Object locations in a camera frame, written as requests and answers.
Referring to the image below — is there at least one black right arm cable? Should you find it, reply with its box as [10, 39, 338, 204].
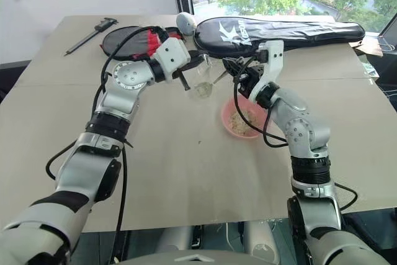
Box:
[232, 46, 359, 215]

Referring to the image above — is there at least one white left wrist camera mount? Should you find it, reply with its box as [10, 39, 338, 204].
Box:
[152, 37, 192, 79]

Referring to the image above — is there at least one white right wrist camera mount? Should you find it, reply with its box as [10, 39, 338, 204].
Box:
[249, 40, 285, 100]

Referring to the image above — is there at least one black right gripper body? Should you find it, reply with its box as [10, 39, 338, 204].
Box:
[237, 66, 266, 98]

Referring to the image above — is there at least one oatmeal in glass mug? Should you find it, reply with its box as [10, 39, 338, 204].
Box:
[190, 81, 214, 97]

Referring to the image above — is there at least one round black red mesh pouch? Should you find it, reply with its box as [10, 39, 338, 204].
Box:
[102, 25, 187, 61]

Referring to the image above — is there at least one pink bowl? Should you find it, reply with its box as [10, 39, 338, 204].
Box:
[220, 96, 274, 138]

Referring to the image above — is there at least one white rounded leg shell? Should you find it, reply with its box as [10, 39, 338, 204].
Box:
[153, 225, 194, 254]
[244, 220, 280, 260]

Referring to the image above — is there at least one metal spoon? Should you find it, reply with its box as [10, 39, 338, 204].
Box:
[210, 70, 230, 86]

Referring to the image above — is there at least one long black racket cover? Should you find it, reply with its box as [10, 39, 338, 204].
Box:
[192, 16, 366, 60]

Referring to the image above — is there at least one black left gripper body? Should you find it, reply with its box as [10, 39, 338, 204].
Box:
[171, 50, 205, 79]

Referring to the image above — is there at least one oatmeal heap in bowl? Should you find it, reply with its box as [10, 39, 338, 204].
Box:
[228, 108, 265, 132]

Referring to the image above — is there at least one grey oval object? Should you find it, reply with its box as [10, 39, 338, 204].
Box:
[176, 12, 197, 36]

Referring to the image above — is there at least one brown cardboard piece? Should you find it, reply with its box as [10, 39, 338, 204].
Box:
[348, 37, 386, 58]

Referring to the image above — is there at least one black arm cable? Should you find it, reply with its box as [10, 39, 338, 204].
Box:
[232, 46, 359, 215]
[45, 24, 175, 258]

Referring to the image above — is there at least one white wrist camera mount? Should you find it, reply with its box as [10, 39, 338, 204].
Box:
[249, 40, 285, 100]
[152, 37, 192, 79]

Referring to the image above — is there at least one black vernier caliper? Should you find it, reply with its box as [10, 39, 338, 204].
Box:
[63, 16, 120, 58]

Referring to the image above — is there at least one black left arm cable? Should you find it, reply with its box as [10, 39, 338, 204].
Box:
[45, 24, 175, 258]

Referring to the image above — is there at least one grey rounded robot torso shell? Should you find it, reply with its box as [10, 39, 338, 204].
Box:
[117, 247, 282, 265]

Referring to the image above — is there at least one thin white cable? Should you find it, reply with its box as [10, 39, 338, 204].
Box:
[379, 87, 397, 101]

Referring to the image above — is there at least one clear glass mug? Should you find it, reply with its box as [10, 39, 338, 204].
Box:
[185, 53, 218, 101]

